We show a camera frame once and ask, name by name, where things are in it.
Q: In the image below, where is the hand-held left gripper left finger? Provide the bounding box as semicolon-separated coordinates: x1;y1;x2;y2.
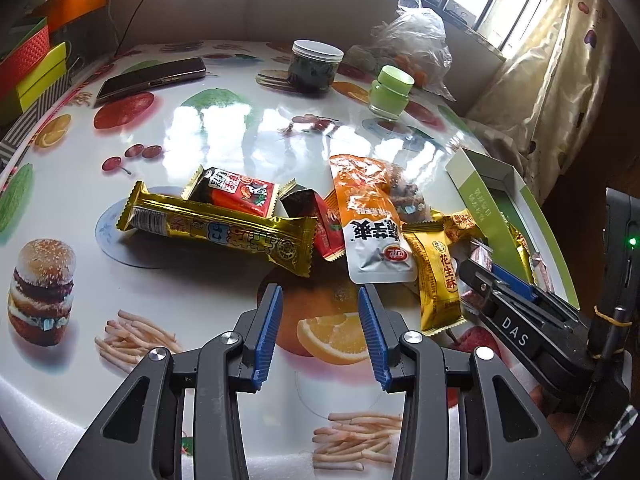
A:
57;284;284;480

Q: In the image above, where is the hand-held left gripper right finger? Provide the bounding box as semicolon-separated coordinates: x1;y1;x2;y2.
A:
357;284;583;480

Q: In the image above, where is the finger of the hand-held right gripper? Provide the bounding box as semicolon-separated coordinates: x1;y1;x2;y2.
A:
491;265;581;312
459;259;510;318

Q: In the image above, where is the pink candy packet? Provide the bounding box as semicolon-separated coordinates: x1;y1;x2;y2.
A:
467;240;501;268
529;252;553;291

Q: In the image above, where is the green white cardboard box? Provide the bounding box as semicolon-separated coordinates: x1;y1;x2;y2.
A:
444;147;582;311

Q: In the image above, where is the orange white snack pouch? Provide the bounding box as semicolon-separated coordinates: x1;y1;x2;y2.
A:
329;154;420;285

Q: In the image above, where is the long gold snack bar packet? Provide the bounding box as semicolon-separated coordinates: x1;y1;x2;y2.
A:
116;180;318;279

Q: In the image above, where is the dark red snack packet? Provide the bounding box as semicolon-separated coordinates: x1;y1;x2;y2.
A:
279;189;347;262

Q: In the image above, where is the person's right forearm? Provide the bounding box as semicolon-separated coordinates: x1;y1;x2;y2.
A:
545;405;638;480

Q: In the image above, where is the yellow snack packet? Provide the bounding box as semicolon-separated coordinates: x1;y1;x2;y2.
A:
403;229;465;335

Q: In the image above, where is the red black orange snack packet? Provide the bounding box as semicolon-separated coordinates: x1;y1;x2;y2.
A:
181;166;282;219

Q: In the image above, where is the cream patterned curtain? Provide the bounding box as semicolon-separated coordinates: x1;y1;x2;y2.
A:
462;0;623;201

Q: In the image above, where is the fruit print tablecloth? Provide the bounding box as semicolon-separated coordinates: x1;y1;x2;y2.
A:
0;40;581;480

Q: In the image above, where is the green glass jar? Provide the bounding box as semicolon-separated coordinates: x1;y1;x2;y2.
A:
368;64;416;121

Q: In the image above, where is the clear plastic bag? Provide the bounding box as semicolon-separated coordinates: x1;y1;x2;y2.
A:
369;6;457;102

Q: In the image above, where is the white lid clear jar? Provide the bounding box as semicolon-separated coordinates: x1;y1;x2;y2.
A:
286;40;345;97

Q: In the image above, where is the dark smartphone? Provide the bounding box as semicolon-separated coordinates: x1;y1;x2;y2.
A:
95;57;207;107

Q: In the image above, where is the black white striped box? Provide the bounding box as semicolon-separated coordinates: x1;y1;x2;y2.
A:
0;77;72;150

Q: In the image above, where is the yellow green box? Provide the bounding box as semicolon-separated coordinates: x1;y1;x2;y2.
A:
15;42;69;112

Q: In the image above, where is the red textured box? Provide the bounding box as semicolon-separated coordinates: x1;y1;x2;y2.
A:
0;16;51;101

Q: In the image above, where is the orange box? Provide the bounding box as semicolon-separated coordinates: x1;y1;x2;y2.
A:
37;0;110;32

